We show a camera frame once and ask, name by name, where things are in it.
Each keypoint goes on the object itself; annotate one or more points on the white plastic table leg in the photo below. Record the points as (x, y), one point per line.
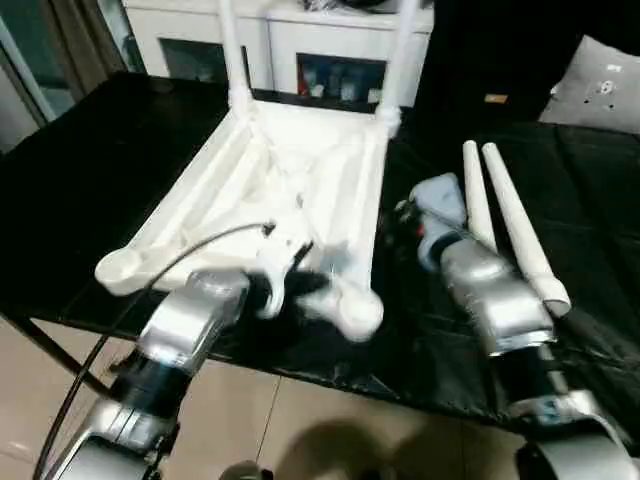
(400, 60)
(477, 195)
(520, 225)
(237, 55)

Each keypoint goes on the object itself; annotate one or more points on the small yellow label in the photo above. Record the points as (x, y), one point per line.
(495, 98)

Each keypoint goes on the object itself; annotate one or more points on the black work mat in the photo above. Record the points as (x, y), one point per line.
(575, 200)

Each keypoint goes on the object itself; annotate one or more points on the grey printed cushion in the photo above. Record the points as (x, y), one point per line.
(600, 90)

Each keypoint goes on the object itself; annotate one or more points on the white glass-door cabinet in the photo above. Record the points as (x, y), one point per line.
(190, 30)

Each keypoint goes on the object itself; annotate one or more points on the dark round device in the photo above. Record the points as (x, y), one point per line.
(372, 4)

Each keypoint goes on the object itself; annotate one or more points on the dark left robot foot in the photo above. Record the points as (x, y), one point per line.
(247, 471)

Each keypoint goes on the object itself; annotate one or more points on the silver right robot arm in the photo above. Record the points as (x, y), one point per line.
(500, 300)

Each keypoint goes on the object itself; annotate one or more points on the white plastic table top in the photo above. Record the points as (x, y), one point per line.
(250, 175)

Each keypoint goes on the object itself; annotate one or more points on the red box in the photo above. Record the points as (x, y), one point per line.
(302, 82)

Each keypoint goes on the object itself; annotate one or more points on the small white jar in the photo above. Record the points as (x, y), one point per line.
(346, 92)
(316, 90)
(372, 95)

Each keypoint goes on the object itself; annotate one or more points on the brown curtain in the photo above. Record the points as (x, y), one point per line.
(85, 40)

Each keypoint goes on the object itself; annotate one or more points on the black folding stand frame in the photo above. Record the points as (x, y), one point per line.
(55, 345)

